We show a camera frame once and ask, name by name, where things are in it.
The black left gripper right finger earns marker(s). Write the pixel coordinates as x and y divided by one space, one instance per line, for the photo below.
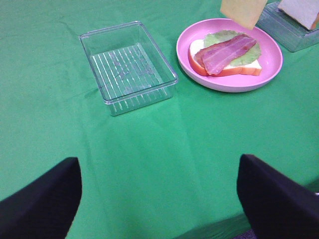
276 206

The pink round plate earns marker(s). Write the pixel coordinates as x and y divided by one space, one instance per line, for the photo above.
271 58

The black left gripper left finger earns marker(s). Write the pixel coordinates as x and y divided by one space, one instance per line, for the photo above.
45 208

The toy lettuce leaf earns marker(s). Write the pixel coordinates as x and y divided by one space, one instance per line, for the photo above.
249 57

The toy bacon strip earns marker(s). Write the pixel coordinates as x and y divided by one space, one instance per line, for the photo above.
215 70
198 56

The toy bread slice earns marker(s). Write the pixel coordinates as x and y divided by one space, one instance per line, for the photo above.
305 12
253 68

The right clear plastic tray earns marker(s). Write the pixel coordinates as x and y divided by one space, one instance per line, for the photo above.
285 30

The green tablecloth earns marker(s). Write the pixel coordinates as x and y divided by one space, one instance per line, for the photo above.
159 171

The clear plastic tray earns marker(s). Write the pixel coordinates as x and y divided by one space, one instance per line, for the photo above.
285 30
130 70

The left clear plastic tray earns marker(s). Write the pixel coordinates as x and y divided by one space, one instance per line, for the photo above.
130 70

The yellow toy cheese slice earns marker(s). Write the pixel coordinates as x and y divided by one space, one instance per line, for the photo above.
243 12

